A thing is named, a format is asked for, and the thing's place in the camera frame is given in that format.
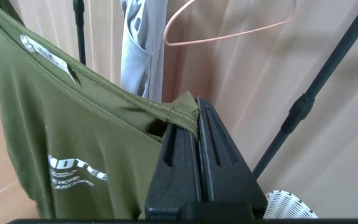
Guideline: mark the green printed shirt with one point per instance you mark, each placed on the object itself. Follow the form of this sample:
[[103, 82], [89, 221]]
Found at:
[[73, 130]]

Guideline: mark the pale grey shorts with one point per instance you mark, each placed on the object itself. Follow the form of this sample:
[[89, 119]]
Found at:
[[135, 62]]

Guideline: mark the pink clothes hanger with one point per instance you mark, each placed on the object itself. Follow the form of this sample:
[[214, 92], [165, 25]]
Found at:
[[228, 35]]

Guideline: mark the black clothes rack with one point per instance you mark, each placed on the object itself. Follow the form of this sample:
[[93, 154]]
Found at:
[[303, 104]]

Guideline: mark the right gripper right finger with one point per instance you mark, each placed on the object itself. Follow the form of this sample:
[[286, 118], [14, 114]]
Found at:
[[225, 174]]

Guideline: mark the beige curtain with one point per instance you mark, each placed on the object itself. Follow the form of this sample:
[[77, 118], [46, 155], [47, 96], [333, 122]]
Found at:
[[259, 77]]

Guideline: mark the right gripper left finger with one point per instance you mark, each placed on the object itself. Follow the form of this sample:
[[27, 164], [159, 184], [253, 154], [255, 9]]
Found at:
[[172, 174]]

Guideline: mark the white laundry basket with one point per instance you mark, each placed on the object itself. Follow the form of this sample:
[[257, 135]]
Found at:
[[284, 205]]

